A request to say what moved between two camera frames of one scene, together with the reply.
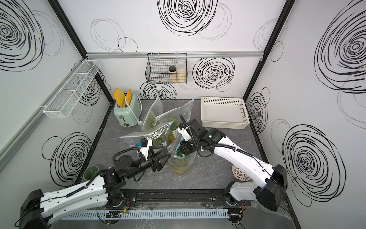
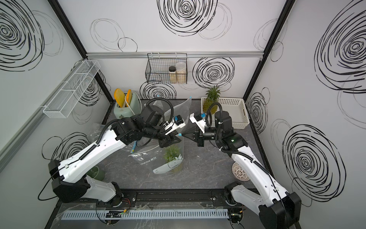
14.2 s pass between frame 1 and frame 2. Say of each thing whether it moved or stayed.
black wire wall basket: stayed
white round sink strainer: stayed
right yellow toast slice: stayed
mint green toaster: stayed
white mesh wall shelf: stayed
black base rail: stayed
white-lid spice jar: stayed
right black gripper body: moved
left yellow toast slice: stayed
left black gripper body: moved
